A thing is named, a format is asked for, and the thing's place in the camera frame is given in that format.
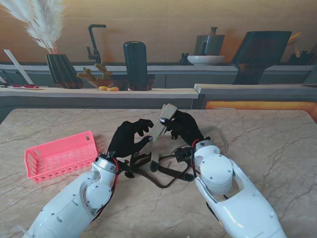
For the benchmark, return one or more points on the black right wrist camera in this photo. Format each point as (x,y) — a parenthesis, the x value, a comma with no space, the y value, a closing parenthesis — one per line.
(183,155)

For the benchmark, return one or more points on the dark brown woven belt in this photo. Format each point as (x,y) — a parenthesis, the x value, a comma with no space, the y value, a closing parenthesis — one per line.
(188,176)

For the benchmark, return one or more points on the green cactus plant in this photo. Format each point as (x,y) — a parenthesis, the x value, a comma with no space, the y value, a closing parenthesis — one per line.
(101,70)

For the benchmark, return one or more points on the grey lidded pot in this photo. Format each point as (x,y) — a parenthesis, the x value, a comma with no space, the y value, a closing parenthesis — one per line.
(213,44)

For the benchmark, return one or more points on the beige woven belt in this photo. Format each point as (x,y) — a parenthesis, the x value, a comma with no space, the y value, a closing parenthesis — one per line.
(129,174)
(158,131)

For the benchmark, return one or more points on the white ceramic bowl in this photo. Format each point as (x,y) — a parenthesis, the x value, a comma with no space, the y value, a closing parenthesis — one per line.
(205,60)

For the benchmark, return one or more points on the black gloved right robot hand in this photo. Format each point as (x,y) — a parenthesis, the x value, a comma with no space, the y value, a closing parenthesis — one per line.
(188,126)

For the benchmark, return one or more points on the pale stone counter slab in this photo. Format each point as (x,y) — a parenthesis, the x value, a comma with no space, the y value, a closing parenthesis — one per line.
(247,88)

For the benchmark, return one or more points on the white leaning board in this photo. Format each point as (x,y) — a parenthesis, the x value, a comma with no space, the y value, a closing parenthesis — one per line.
(17,65)

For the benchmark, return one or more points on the white plate with red food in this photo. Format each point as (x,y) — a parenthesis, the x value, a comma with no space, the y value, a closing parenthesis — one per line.
(24,86)

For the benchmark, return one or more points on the yellow kitchen utensils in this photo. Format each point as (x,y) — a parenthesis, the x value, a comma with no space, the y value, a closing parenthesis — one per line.
(294,38)

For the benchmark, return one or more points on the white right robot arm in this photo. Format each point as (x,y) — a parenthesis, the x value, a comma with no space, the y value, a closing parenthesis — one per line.
(235,210)

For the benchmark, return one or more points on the black utensil holder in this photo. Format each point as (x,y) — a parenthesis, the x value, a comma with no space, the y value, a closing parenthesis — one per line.
(301,58)

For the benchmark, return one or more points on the grey kitchen counter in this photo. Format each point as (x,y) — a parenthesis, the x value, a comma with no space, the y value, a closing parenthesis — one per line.
(185,77)

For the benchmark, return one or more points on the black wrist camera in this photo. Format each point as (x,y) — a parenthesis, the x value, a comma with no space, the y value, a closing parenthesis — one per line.
(123,165)
(183,155)

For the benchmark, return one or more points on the pink plastic storage basket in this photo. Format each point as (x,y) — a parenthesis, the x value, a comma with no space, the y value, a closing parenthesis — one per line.
(62,153)

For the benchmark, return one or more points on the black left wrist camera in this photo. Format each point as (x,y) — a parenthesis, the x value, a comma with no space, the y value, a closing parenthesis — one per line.
(123,165)

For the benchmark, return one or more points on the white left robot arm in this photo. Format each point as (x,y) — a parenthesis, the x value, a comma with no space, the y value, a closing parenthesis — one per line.
(69,203)

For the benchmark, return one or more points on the dark ribbed vase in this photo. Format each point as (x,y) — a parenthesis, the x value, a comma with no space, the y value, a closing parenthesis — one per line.
(62,72)

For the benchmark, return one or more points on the black kitchen faucet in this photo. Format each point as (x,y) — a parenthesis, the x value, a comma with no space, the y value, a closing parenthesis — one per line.
(93,42)

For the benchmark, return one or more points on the orange fruit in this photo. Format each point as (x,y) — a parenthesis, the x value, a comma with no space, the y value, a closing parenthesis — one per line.
(113,89)
(102,88)

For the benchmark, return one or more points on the wooden bowl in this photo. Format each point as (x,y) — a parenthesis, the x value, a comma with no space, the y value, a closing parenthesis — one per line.
(99,83)

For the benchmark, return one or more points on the black tall cylinder appliance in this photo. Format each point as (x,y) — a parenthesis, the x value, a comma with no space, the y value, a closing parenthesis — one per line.
(135,62)

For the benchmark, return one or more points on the light wooden counter shelf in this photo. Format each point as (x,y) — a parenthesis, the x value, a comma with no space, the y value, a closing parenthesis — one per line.
(74,93)

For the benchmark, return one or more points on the white pampas grass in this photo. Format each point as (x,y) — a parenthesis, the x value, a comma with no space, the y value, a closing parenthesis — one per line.
(47,27)

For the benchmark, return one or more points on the black angled slab stand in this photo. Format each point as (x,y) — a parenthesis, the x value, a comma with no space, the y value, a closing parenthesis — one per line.
(260,54)

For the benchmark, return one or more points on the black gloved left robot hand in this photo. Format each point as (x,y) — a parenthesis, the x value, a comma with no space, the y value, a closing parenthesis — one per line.
(123,143)

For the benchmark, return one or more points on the small black countertop item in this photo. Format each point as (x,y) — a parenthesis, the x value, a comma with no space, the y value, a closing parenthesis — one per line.
(184,59)

